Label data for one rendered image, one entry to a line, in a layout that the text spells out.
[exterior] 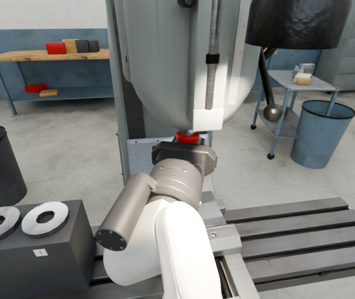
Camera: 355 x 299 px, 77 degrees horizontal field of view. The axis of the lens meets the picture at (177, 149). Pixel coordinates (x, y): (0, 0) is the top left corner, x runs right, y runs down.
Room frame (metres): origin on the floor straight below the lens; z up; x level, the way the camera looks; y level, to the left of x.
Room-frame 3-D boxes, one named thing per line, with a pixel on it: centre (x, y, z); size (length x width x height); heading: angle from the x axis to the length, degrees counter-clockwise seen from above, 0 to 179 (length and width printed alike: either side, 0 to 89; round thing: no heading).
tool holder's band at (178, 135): (0.39, -0.02, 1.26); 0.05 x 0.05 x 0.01
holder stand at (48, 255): (0.32, 0.33, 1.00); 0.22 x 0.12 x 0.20; 98
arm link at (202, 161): (0.30, 0.00, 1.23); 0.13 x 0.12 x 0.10; 78
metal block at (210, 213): (0.40, -0.08, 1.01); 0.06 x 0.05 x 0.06; 100
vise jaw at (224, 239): (0.34, -0.09, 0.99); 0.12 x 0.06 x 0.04; 100
